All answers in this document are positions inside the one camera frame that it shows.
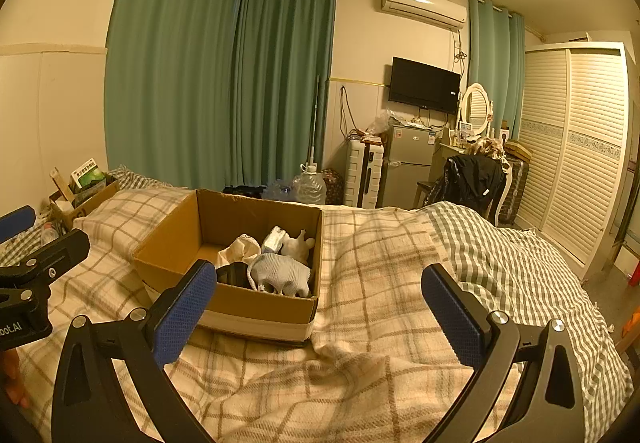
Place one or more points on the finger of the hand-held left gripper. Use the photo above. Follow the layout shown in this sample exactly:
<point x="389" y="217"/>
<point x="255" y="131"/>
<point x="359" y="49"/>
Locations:
<point x="60" y="250"/>
<point x="15" y="222"/>

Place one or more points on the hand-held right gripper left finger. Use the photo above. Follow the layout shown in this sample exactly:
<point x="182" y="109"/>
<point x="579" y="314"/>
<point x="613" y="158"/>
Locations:
<point x="184" y="315"/>

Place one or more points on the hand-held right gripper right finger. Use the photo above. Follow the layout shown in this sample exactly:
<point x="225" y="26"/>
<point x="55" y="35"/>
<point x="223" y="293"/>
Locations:
<point x="452" y="318"/>

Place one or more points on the brown cardboard box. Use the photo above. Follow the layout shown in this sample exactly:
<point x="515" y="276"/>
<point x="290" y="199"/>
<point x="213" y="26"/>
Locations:
<point x="250" y="318"/>

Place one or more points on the cream cloth pouch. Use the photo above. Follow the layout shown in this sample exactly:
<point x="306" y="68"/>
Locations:
<point x="240" y="250"/>

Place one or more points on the grey toy elephant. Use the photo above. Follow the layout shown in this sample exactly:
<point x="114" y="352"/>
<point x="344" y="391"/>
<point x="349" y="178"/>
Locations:
<point x="282" y="273"/>

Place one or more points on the blue white wipes packet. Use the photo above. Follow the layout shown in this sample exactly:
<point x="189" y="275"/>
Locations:
<point x="274" y="240"/>

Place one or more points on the white toy animal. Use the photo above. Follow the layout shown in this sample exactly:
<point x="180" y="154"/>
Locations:
<point x="298" y="249"/>

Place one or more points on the person's left hand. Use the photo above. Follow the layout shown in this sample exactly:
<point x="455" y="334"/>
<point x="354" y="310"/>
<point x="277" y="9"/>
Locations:
<point x="14" y="378"/>

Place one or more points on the clear plastic bottle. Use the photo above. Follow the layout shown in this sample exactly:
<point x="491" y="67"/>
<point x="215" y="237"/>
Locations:
<point x="48" y="235"/>

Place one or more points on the small printed cardboard box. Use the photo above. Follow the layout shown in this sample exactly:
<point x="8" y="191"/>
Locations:
<point x="85" y="206"/>

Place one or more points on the green white carton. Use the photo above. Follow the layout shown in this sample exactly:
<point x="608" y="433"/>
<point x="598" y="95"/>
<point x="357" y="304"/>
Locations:
<point x="90" y="178"/>

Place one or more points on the beige plaid blanket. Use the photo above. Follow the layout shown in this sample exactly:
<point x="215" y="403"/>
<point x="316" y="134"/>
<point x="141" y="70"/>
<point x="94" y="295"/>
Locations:
<point x="375" y="273"/>

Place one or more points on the green checked duvet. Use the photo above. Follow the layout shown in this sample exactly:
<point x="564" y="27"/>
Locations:
<point x="525" y="263"/>

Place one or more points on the green checked bedsheet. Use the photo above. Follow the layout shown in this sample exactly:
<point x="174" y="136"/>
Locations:
<point x="131" y="178"/>

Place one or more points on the black jacket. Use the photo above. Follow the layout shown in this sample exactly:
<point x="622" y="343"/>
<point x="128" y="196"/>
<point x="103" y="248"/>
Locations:
<point x="472" y="181"/>

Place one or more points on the black bag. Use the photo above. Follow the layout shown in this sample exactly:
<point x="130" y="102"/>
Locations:
<point x="245" y="190"/>

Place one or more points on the brown suitcase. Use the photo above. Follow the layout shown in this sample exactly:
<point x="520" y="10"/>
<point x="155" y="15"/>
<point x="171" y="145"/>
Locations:
<point x="515" y="189"/>

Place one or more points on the crumpled clear plastic bag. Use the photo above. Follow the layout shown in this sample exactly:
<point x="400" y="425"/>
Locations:
<point x="278" y="189"/>

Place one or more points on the silver small fridge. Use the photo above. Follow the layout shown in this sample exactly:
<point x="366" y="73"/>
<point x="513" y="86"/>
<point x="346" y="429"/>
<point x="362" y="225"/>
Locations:
<point x="405" y="164"/>

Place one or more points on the chair with black jacket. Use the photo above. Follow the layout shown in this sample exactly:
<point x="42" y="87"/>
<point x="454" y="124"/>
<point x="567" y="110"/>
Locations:
<point x="445" y="150"/>

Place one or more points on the beige cloth heap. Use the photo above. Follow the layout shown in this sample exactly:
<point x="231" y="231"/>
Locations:
<point x="486" y="148"/>

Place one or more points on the white ribbed suitcase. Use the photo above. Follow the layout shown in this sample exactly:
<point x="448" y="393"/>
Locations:
<point x="357" y="173"/>

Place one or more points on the orange stool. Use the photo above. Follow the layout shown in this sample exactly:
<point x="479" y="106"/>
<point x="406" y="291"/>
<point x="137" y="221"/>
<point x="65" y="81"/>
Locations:
<point x="629" y="329"/>

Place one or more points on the dark patterned bag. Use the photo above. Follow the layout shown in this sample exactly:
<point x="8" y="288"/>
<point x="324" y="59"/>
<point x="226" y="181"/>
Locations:
<point x="332" y="185"/>

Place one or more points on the clear water jug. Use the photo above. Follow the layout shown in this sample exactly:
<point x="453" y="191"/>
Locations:
<point x="310" y="188"/>

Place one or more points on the red container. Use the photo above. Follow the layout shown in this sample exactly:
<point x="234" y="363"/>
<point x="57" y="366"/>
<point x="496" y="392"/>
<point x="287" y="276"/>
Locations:
<point x="635" y="270"/>

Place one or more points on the white louvred wardrobe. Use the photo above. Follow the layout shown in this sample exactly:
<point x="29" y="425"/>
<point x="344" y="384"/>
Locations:
<point x="575" y="163"/>

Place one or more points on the wide green curtain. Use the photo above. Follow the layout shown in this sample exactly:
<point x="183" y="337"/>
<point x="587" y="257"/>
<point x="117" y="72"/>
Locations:
<point x="170" y="73"/>

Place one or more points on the white oval mirror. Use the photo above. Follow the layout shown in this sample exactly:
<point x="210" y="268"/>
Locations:
<point x="475" y="106"/>

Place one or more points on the white pole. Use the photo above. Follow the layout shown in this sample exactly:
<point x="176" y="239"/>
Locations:
<point x="313" y="123"/>

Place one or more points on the green window curtain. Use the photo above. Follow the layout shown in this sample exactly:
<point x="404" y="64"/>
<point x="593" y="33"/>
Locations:
<point x="285" y="83"/>

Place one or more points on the narrow light green curtain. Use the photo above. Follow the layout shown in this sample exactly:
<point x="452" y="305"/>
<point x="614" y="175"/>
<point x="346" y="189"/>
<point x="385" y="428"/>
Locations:
<point x="492" y="58"/>

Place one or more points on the white air conditioner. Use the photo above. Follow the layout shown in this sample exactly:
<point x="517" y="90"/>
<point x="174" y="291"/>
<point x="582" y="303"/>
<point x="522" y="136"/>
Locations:
<point x="420" y="4"/>

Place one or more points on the black wall television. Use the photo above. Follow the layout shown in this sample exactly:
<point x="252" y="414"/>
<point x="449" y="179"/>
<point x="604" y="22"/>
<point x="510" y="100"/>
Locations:
<point x="423" y="84"/>

